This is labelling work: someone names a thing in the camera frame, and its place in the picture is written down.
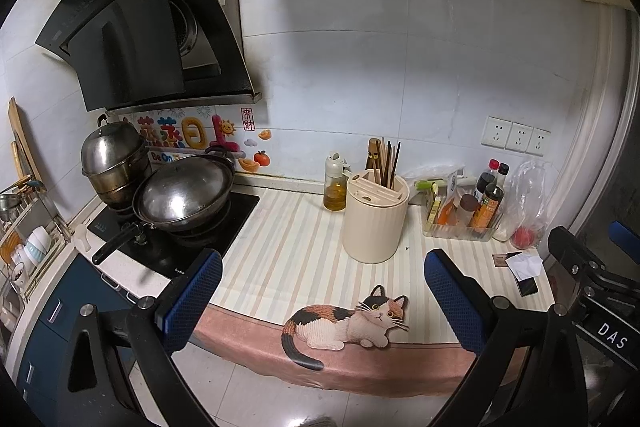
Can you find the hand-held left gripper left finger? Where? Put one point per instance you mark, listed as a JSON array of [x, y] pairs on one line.
[[192, 292]]

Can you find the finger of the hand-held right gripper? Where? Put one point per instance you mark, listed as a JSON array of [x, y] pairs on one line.
[[570, 247], [625, 234]]

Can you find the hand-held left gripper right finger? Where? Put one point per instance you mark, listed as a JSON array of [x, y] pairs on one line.
[[450, 302]]

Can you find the cream ribbed utensil holder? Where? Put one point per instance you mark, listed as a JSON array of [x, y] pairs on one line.
[[375, 222]]

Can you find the bunch of chopsticks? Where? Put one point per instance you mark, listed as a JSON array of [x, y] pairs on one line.
[[387, 162]]

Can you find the red tomato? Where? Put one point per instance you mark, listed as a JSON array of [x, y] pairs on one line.
[[523, 237]]

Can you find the crumpled white paper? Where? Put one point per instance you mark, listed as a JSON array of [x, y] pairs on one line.
[[522, 264]]

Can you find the black smartphone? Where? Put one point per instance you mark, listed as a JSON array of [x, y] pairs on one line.
[[527, 287]]

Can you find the small brown card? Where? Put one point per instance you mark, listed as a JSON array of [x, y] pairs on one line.
[[500, 260]]

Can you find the clear plastic bag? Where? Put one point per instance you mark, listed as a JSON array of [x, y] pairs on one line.
[[530, 192]]

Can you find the clear plastic organizer bin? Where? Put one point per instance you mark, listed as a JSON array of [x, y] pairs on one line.
[[460, 232]]

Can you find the black induction cooktop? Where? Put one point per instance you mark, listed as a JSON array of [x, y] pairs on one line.
[[235, 212]]

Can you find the soy sauce bottle orange label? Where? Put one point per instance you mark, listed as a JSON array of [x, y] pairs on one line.
[[487, 207]]

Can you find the brown cap condiment bottle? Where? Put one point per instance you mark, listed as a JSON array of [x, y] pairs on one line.
[[467, 209]]

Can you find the yellow seasoning packet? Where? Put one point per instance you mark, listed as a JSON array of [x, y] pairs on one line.
[[434, 207]]

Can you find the dark bottle black cap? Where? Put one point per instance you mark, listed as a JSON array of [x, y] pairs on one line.
[[501, 174]]

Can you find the dark bottle red cap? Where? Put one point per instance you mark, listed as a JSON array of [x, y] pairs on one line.
[[485, 179]]

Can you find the cat-print striped mat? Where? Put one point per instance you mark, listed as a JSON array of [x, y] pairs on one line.
[[300, 257]]

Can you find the green and white tube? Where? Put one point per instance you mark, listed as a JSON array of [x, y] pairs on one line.
[[430, 185]]

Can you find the white carton box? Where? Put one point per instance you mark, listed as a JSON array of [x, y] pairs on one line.
[[457, 179]]

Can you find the large orange ingot sticker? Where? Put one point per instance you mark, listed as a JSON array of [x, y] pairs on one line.
[[248, 164]]

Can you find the blue kitchen cabinet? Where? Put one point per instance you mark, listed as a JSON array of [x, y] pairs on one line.
[[55, 322]]

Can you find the glass oil bottle white cap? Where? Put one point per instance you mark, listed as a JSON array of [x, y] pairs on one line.
[[335, 192]]

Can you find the metal dish rack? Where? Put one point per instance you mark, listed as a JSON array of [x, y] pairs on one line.
[[50, 217]]

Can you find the stainless steel steamer pot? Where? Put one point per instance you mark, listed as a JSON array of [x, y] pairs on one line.
[[112, 152]]

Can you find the white ceramic bowl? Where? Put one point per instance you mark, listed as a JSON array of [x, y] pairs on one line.
[[35, 243]]

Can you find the small orange ingot sticker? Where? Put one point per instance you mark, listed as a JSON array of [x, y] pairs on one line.
[[264, 135]]

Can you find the small metal cup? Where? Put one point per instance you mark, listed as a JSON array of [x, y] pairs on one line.
[[7, 203]]

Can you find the wooden cutting board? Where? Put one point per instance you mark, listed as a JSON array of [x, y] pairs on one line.
[[20, 142]]

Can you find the black range hood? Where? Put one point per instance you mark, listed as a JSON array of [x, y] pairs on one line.
[[140, 17]]

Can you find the white wall socket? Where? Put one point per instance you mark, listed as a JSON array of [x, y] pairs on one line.
[[539, 142], [520, 137], [497, 132]]

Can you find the persimmon wall sticker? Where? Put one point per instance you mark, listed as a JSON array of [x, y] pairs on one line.
[[262, 158]]

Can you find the colourful character wall sticker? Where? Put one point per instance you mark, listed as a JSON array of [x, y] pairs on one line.
[[190, 137]]

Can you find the red seal wall sticker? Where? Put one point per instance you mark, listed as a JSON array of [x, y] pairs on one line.
[[248, 119]]

